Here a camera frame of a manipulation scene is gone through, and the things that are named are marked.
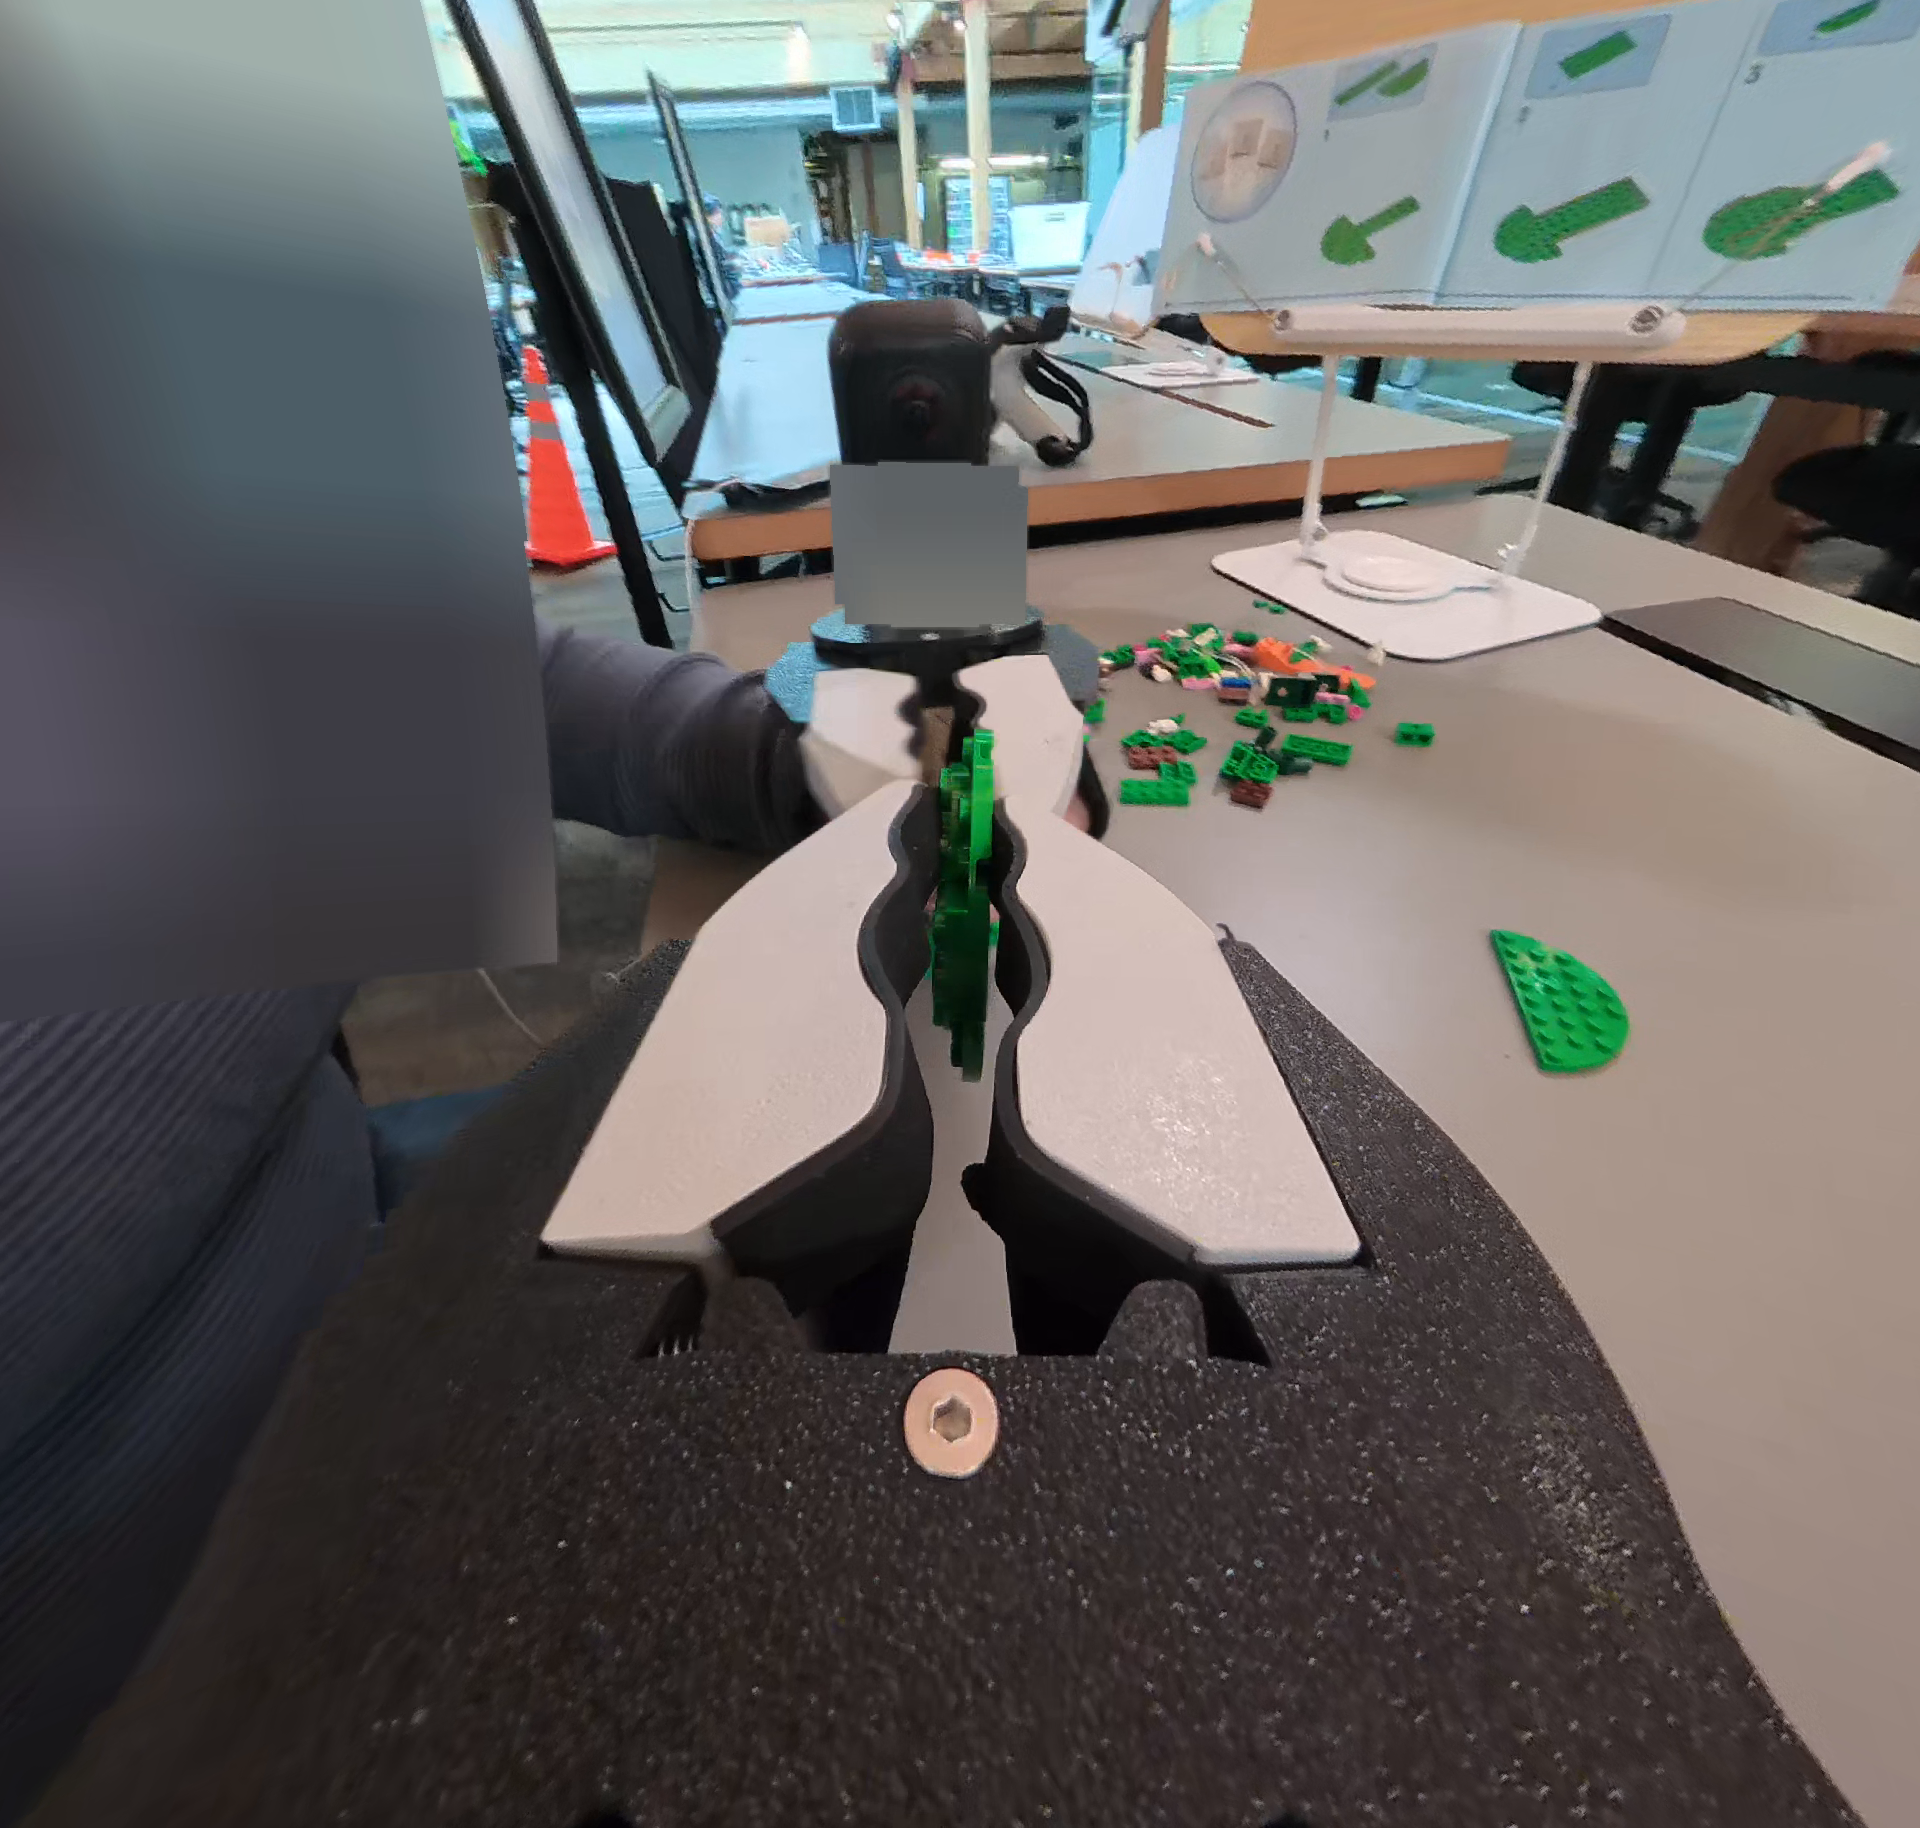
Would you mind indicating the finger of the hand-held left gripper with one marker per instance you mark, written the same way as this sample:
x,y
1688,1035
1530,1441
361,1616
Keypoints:
x,y
855,741
1042,733

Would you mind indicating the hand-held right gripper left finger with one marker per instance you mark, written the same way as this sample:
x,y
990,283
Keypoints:
x,y
750,1063

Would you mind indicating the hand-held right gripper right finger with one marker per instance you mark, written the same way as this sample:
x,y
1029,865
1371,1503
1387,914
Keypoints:
x,y
1184,1093

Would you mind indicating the green lego plate assembly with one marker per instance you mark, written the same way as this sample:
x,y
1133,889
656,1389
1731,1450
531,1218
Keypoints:
x,y
974,809

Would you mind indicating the instruction booklet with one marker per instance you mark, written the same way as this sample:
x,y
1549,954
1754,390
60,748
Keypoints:
x,y
1501,148

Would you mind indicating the person's left forearm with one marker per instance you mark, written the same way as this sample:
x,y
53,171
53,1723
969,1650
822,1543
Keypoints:
x,y
661,748

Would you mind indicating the pile of small lego pieces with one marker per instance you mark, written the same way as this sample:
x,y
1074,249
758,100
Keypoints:
x,y
1260,703

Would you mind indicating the orange traffic cone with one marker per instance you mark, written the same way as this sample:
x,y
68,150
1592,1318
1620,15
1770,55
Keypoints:
x,y
559,492

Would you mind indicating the grey table with wooden edge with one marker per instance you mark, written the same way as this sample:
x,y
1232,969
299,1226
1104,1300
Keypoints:
x,y
1321,432

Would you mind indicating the black framed board on stand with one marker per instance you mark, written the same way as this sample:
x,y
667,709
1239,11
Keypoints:
x,y
683,208
540,208

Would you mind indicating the person's dark sweater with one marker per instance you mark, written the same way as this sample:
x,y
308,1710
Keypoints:
x,y
151,1258

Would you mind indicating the black table inset panel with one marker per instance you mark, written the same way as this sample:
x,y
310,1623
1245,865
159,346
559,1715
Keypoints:
x,y
1784,666

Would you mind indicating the black office chair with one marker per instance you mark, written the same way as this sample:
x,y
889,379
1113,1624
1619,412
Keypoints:
x,y
1861,501

